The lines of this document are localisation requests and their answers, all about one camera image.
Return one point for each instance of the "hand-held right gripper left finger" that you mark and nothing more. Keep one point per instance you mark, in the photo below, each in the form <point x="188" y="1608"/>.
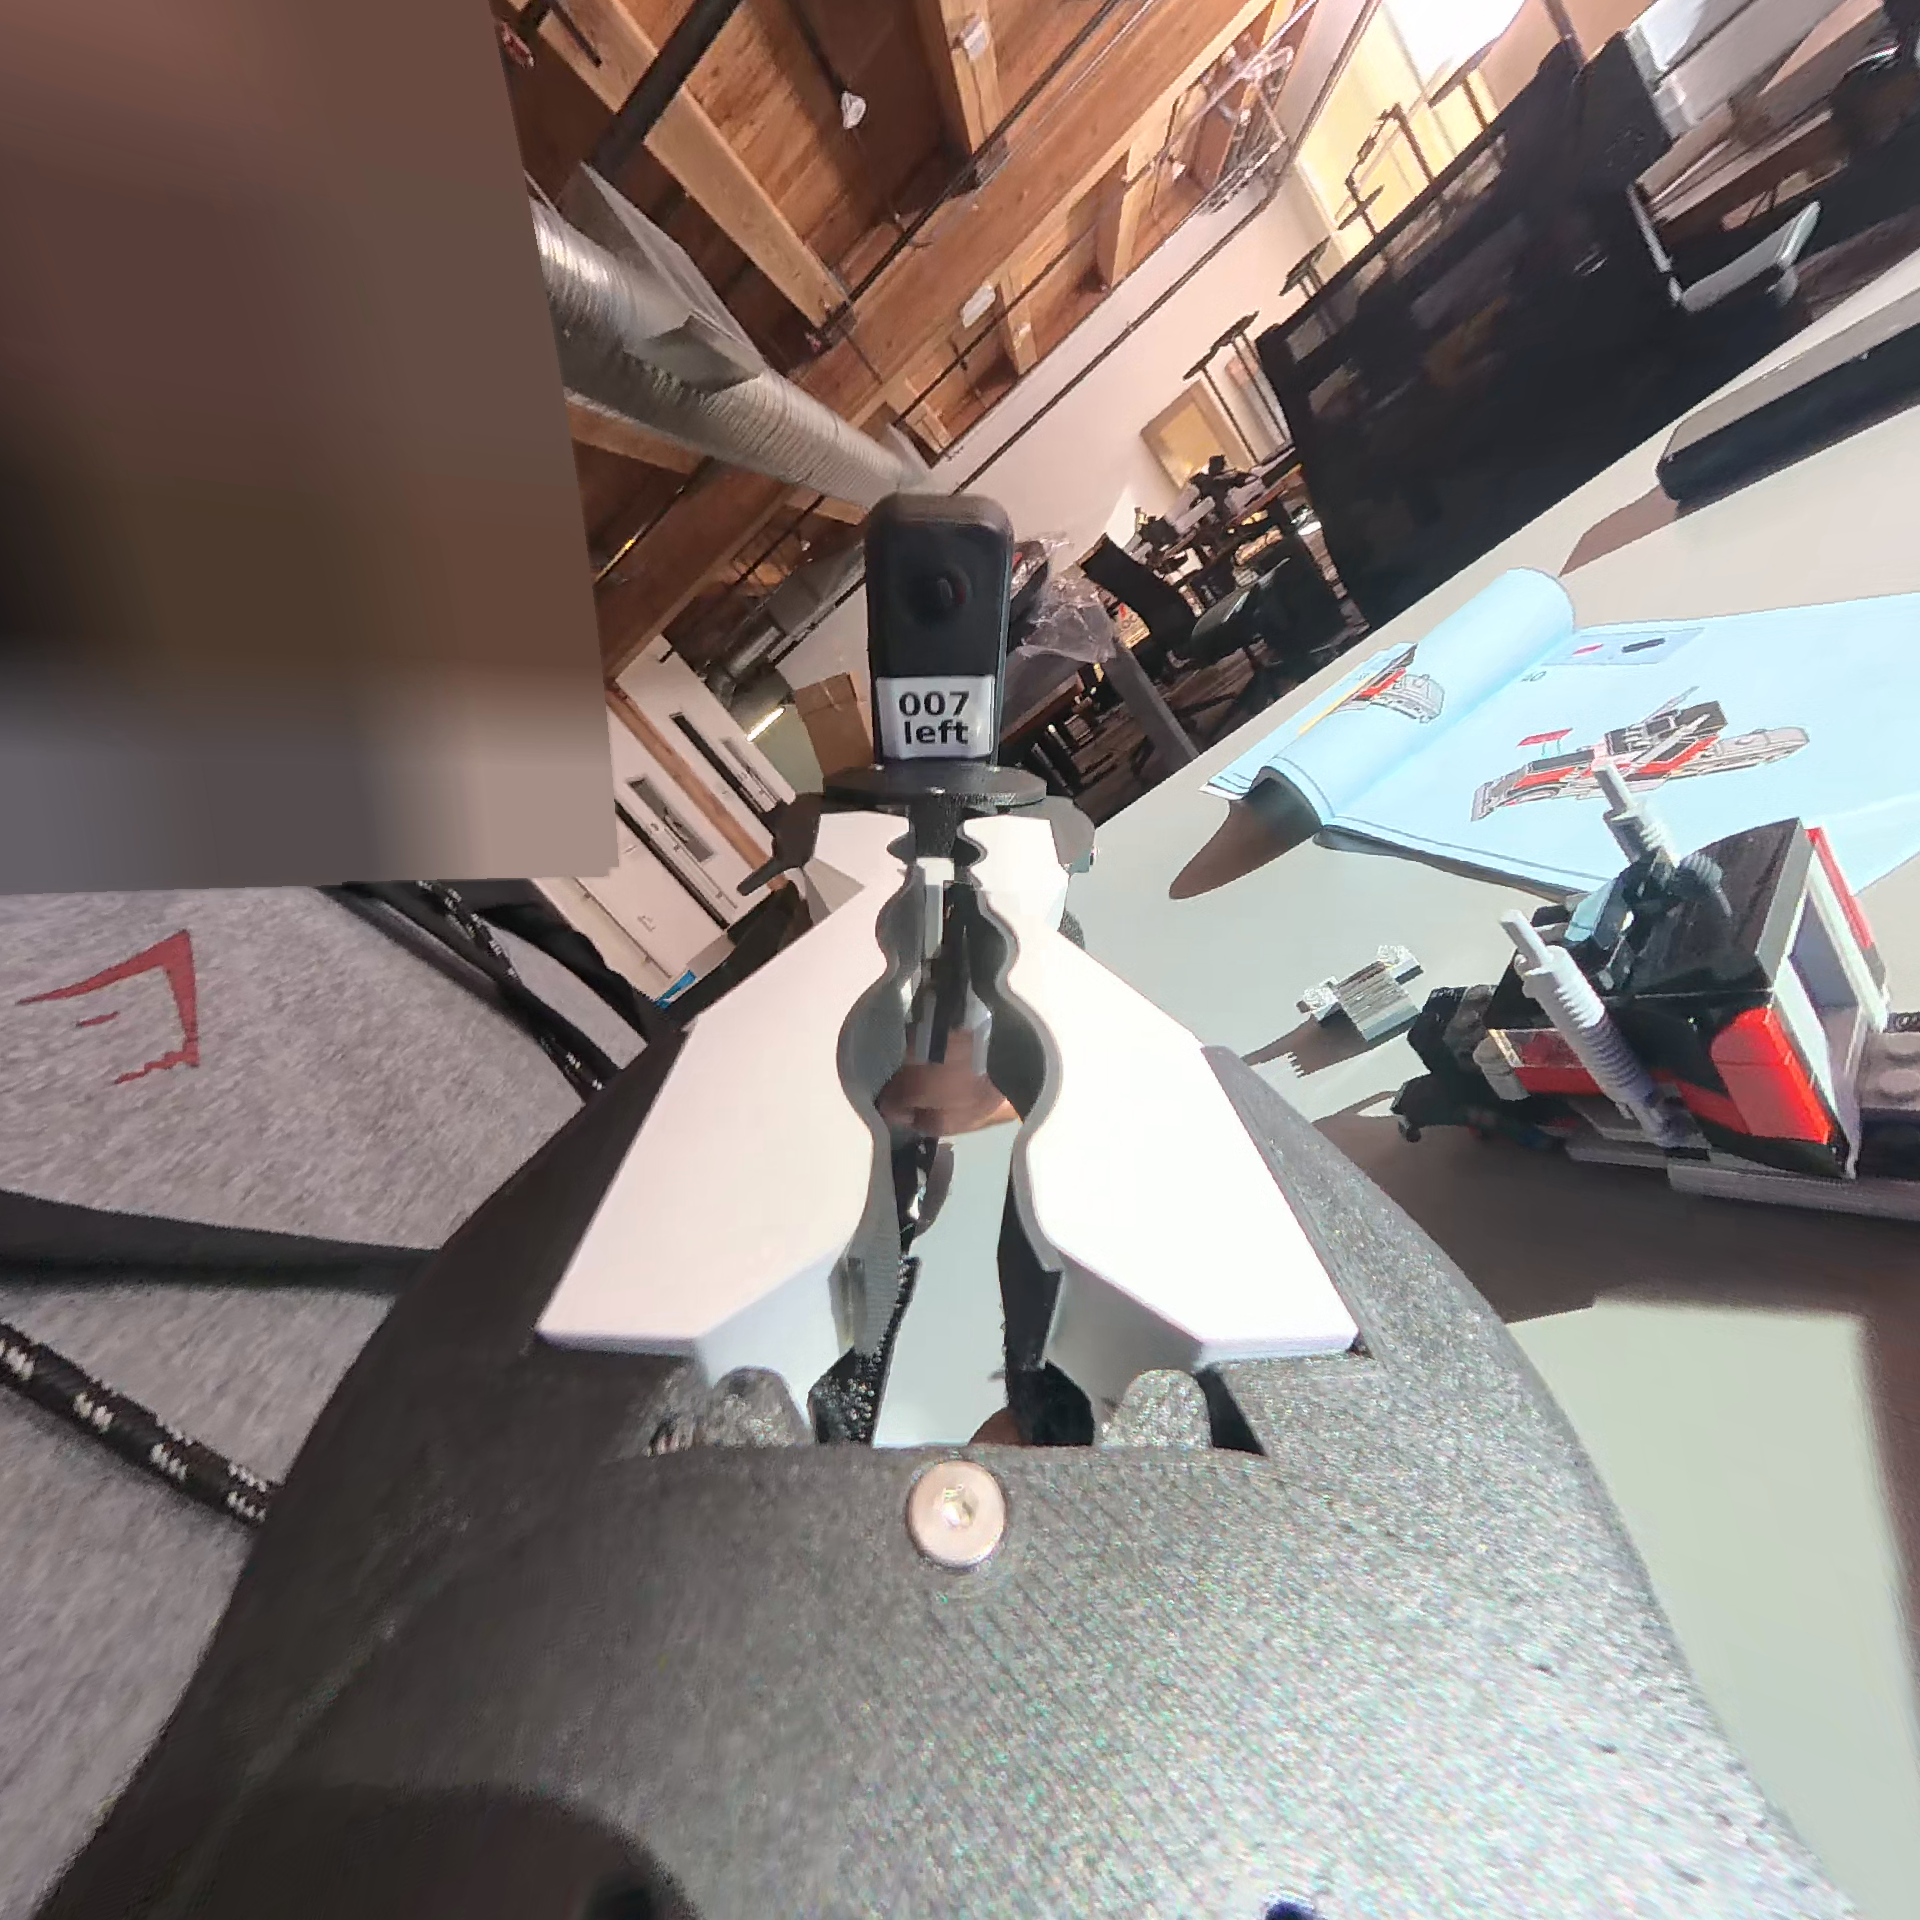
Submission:
<point x="720" y="1185"/>

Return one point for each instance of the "silver ventilation duct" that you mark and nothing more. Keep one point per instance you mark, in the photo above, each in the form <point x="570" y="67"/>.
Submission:
<point x="720" y="391"/>

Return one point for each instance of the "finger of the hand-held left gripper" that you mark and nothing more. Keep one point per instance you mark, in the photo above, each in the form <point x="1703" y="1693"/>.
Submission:
<point x="858" y="864"/>
<point x="1027" y="872"/>

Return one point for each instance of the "person's left hand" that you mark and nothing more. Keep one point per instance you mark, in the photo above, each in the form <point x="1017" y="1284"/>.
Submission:
<point x="946" y="1093"/>

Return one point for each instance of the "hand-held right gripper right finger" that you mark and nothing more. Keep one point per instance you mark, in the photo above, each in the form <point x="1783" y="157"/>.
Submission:
<point x="1171" y="1200"/>

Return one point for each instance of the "grey desk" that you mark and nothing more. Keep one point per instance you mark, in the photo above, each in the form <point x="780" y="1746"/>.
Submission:
<point x="1724" y="1500"/>

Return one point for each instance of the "grey black grille brick assembly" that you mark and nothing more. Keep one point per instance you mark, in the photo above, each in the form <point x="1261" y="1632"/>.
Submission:
<point x="1367" y="989"/>

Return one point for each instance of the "black office chair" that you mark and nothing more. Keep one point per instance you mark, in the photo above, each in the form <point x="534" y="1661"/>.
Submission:
<point x="1133" y="593"/>

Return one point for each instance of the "light blue instruction booklet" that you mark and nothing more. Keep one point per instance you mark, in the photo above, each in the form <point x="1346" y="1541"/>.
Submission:
<point x="1724" y="720"/>

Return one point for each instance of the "black flat power bank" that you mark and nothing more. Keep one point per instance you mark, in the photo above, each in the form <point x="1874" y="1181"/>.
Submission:
<point x="1799" y="422"/>

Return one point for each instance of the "black red toy brick truck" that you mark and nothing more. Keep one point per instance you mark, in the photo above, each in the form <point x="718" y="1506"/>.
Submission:
<point x="1724" y="1022"/>

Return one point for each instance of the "cardboard box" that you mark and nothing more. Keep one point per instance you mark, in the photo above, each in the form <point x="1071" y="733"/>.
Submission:
<point x="833" y="720"/>

